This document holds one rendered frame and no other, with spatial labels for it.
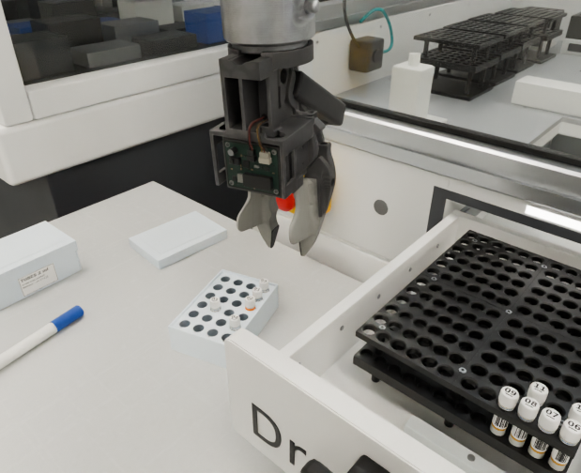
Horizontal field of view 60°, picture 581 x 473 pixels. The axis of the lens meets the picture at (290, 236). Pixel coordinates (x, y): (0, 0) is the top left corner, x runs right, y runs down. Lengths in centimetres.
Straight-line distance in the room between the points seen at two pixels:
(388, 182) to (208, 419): 35
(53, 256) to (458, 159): 55
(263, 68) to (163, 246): 45
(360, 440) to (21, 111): 80
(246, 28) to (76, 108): 65
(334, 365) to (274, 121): 23
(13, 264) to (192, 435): 35
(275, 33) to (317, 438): 30
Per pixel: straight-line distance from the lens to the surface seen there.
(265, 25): 41
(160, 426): 56
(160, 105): 111
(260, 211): 52
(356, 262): 75
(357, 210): 70
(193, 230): 82
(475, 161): 59
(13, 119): 98
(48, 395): 63
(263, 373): 38
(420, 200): 64
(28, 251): 78
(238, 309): 62
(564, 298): 53
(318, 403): 35
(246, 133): 42
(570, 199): 57
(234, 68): 41
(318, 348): 46
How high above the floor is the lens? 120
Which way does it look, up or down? 32 degrees down
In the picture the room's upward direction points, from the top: straight up
